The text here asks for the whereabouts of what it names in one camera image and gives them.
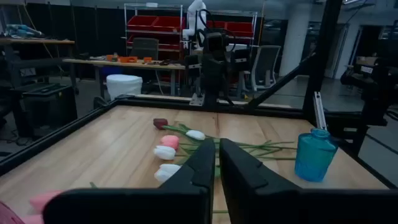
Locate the gray office chair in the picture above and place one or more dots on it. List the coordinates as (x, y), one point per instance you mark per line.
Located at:
(264, 67)

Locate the black equipment stand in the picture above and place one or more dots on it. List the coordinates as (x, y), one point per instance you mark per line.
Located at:
(376, 90)

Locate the blue glass vase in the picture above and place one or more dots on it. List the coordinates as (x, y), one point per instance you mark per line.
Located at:
(314, 158)

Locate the cardboard box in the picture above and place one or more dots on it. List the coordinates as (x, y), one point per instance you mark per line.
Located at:
(367, 60)

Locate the red plastic bin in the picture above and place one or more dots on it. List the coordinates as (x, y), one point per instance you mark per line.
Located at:
(141, 22)
(168, 23)
(239, 28)

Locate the black aluminium table frame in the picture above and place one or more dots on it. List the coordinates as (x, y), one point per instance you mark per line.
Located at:
(149, 102)

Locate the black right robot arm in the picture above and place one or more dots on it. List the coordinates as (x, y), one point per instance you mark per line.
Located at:
(213, 71)

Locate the black cart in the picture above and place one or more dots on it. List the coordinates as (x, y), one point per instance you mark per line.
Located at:
(46, 105)

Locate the silver metal bracket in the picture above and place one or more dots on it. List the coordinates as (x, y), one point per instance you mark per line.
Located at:
(319, 112)

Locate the white bucket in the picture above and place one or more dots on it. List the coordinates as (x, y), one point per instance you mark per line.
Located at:
(124, 85)

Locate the pink tulip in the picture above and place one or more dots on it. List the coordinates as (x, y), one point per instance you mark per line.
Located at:
(45, 200)
(170, 141)

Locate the white tulip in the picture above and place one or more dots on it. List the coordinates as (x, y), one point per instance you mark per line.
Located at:
(166, 172)
(164, 152)

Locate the wooden workbench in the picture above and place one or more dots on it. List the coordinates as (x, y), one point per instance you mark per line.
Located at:
(34, 41)

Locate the wooden work table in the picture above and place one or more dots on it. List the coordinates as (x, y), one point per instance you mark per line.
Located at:
(124, 64)

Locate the white pillar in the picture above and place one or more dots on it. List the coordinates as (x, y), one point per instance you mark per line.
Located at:
(293, 46)

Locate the orange plastic part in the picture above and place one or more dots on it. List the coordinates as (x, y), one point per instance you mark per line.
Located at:
(147, 59)
(111, 58)
(128, 59)

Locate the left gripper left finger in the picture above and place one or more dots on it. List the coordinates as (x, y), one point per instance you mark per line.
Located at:
(186, 199)

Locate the green stems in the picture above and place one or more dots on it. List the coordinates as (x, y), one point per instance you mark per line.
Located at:
(195, 134)

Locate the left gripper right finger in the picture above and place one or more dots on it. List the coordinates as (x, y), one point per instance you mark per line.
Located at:
(255, 193)

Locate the dark red tulip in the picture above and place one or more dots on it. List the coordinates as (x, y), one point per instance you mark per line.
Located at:
(160, 123)

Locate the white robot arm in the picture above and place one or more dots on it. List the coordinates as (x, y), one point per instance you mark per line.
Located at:
(194, 18)

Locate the dark office chair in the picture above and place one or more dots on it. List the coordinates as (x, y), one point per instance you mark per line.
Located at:
(144, 48)

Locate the blue tool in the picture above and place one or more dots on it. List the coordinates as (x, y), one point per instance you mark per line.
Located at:
(23, 30)

